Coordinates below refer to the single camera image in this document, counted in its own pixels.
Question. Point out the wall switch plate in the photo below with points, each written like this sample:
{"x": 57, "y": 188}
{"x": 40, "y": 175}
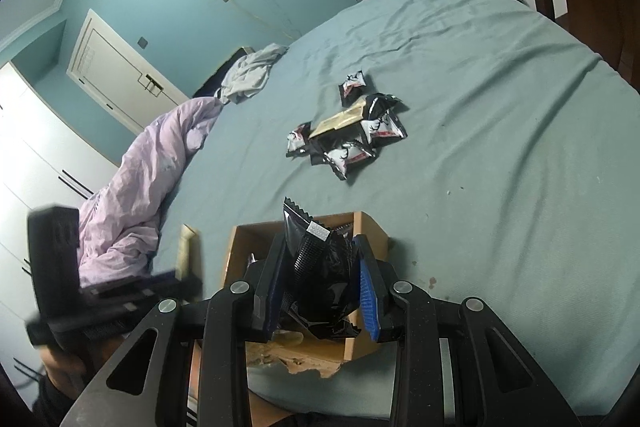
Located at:
{"x": 143, "y": 41}

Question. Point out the brown cardboard box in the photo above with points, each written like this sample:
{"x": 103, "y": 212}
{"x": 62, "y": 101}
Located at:
{"x": 296, "y": 349}

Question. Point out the grey crumpled garment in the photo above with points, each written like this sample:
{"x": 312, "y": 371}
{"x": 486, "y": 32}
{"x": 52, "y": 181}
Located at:
{"x": 249, "y": 75}

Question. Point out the beige snack packet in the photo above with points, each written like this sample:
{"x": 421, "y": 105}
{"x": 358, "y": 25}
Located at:
{"x": 344, "y": 119}
{"x": 189, "y": 254}

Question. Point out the black foil snack packet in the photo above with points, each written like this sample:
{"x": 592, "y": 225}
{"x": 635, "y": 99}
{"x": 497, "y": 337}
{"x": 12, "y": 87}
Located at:
{"x": 324, "y": 288}

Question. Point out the white door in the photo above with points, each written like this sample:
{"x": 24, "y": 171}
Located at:
{"x": 119, "y": 78}

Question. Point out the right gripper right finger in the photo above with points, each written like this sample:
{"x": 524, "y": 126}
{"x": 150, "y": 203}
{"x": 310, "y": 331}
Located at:
{"x": 496, "y": 380}

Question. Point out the white-black snack packet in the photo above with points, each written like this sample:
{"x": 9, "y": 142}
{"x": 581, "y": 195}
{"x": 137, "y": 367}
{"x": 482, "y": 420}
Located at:
{"x": 298, "y": 140}
{"x": 383, "y": 129}
{"x": 352, "y": 88}

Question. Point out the lilac duvet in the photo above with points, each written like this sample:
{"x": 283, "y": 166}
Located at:
{"x": 119, "y": 226}

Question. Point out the person's left hand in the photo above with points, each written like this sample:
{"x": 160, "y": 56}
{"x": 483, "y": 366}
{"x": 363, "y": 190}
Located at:
{"x": 66, "y": 372}

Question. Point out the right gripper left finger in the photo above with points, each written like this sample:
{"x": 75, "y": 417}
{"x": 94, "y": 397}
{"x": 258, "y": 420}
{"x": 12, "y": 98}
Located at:
{"x": 146, "y": 381}

